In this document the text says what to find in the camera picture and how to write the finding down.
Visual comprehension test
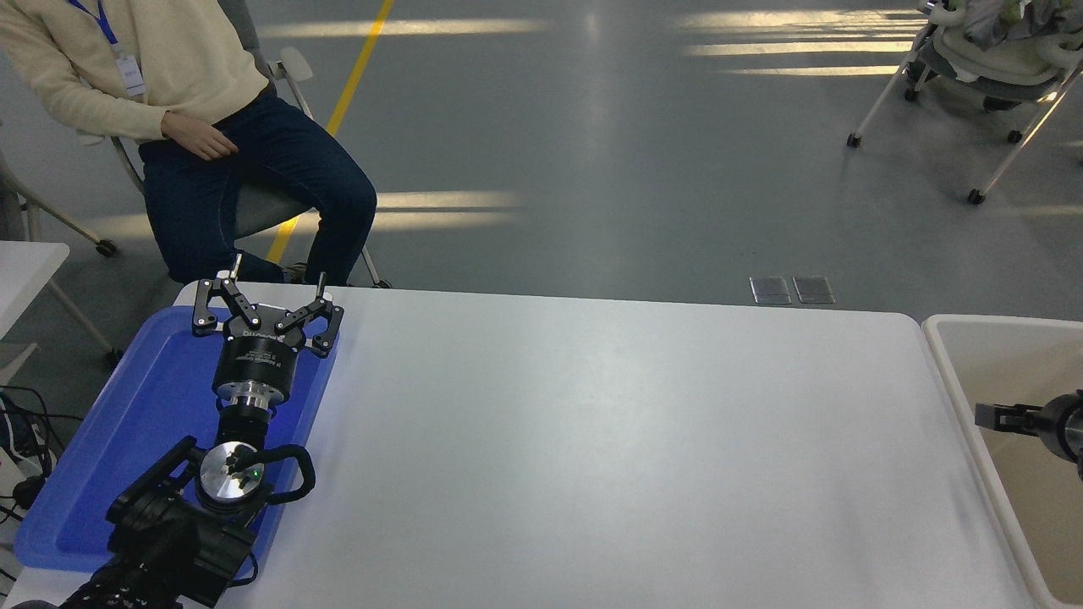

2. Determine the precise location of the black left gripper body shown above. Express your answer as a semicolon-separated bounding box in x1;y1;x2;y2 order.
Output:
212;303;309;392

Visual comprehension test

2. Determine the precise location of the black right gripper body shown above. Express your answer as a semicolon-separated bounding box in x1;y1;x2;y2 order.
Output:
1041;390;1083;458

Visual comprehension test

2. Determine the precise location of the white power strip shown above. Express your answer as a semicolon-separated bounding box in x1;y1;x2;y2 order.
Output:
0;444;53;502

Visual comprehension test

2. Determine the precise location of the person's hand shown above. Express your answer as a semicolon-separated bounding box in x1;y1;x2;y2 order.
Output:
161;110;241;162

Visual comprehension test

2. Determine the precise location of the small white side table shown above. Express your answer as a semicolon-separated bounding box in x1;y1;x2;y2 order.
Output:
0;239;124;386

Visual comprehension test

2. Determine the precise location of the id badge on blue lanyard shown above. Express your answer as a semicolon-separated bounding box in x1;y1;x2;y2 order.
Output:
66;0;149;99

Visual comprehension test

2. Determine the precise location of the grey chair with white frame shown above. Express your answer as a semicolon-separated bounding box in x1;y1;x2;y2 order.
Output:
106;0;393;290

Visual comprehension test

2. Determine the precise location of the person on grey chair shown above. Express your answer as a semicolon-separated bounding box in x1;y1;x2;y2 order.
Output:
0;0;379;287

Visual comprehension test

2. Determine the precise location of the white chair leg with castor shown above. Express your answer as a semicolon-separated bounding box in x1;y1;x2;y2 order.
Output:
0;152;119;257

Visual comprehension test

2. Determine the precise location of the blue plastic tray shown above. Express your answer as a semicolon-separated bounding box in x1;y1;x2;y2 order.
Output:
14;304;342;586

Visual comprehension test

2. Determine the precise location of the white wheeled chair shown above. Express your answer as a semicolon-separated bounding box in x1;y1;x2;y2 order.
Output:
848;0;1083;206

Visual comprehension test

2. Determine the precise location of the black cable bundle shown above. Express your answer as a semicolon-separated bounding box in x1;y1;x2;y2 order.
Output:
0;385;67;584

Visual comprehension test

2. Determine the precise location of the large pale bin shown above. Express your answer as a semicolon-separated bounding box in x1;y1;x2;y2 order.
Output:
921;314;1083;609

